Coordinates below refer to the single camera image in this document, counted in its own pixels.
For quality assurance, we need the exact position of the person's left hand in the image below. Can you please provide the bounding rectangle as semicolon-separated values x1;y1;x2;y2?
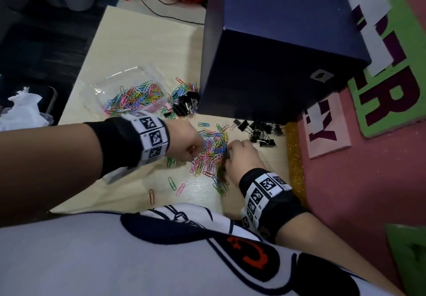
165;119;204;164

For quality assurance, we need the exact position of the person's right hand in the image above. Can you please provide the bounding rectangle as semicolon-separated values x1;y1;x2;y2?
224;139;267;187

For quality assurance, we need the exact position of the person's right forearm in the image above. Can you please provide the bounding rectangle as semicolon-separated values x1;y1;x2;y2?
276;212;405;296

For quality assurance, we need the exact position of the person's left forearm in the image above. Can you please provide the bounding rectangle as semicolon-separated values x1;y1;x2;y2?
0;123;104;228

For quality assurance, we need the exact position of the large colourful paper clip pile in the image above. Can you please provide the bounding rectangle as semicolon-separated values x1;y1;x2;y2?
166;122;231;197

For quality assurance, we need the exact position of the pile of black binder clips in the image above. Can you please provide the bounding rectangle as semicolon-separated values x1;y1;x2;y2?
162;91;201;120
232;118;284;148

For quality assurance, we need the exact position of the small colourful paper clip pile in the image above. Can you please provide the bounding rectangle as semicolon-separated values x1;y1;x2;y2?
168;77;200;107

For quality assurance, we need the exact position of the black marker wristband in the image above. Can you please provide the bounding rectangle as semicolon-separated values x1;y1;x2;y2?
238;168;308;244
84;112;171;180

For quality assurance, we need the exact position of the gold glitter strip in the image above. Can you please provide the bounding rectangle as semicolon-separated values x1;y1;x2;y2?
285;122;309;207

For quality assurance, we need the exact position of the paper clips heap in container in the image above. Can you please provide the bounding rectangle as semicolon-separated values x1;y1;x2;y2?
105;81;166;116

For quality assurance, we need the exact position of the pink lettered sign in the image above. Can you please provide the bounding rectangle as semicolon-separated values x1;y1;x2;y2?
302;92;353;159

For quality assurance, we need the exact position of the clear plastic container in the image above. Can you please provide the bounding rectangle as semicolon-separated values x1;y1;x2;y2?
83;66;168;117

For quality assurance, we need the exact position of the navy blue cardboard box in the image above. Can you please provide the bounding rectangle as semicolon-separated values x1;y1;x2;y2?
198;0;372;125

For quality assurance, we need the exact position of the white printed shirt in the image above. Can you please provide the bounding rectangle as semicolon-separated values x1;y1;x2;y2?
0;203;385;296

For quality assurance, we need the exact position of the green lettered sign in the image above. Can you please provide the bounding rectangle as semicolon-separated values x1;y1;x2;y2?
339;0;426;139

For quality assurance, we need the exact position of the white crumpled tissue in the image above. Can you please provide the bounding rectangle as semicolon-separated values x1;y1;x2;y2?
0;86;51;132

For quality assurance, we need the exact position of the green foam sheet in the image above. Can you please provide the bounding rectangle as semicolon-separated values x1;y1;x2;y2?
384;223;426;296

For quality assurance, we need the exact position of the black cable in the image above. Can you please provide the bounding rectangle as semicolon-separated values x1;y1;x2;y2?
138;0;205;25

